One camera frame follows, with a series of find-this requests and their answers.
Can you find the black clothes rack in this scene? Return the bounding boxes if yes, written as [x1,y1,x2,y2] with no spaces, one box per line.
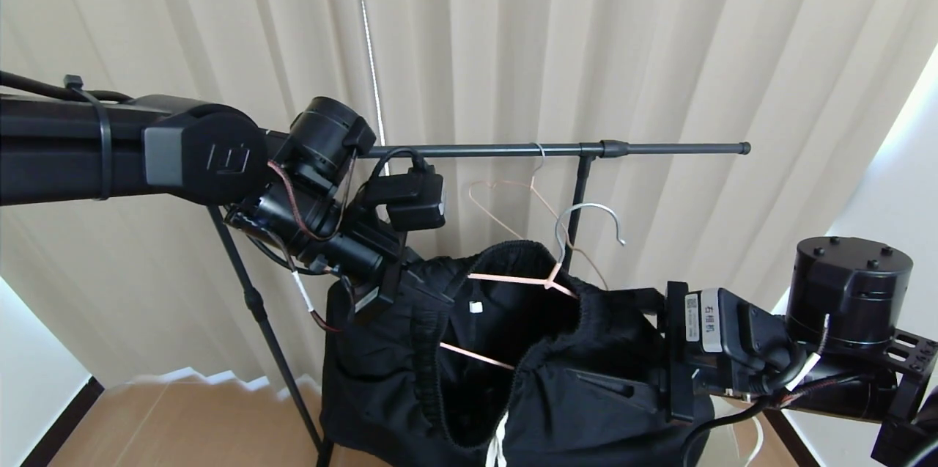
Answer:
[207,139,752,467]

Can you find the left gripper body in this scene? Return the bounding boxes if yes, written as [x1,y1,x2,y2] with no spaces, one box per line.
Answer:
[326,221,408,323]

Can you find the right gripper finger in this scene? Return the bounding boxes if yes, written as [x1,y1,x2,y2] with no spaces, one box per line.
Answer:
[610,287,668,315]
[569,370,668,411]

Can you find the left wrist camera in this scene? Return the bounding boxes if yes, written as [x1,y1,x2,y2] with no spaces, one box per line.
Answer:
[359,148,446,232]

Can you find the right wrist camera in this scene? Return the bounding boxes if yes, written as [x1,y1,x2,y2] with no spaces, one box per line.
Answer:
[700,287,796,394]

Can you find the pink clothes hanger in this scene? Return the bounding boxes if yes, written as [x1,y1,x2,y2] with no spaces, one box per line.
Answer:
[468,143,610,292]
[438,203,626,372]

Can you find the beige curtain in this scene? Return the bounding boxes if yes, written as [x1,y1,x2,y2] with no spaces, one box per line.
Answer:
[0,0,938,389]

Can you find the black shorts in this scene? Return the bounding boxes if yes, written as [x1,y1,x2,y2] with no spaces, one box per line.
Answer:
[320,240,715,467]

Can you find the black cable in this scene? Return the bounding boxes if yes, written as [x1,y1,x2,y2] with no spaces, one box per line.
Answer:
[678,342,807,467]
[0,70,136,105]

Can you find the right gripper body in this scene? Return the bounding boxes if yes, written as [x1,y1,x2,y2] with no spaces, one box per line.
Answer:
[663,280,768,425]

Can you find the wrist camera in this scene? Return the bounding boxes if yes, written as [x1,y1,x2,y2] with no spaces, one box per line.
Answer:
[359,148,446,232]
[700,287,796,394]

